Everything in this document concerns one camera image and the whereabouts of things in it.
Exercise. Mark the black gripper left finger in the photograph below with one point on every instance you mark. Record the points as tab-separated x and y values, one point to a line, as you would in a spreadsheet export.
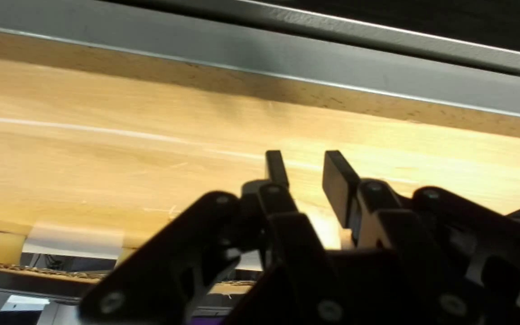
212	253

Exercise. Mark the small white block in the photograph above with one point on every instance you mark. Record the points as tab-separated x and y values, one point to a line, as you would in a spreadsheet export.
71	240

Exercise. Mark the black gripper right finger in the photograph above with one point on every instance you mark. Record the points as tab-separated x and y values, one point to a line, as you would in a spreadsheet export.
429	253

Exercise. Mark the grey metal tool drawer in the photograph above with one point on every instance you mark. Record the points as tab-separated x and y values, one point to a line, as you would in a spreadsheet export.
393	38

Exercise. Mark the grey tool cabinet wooden top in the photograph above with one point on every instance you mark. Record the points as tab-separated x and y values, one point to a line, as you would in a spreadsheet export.
152	150

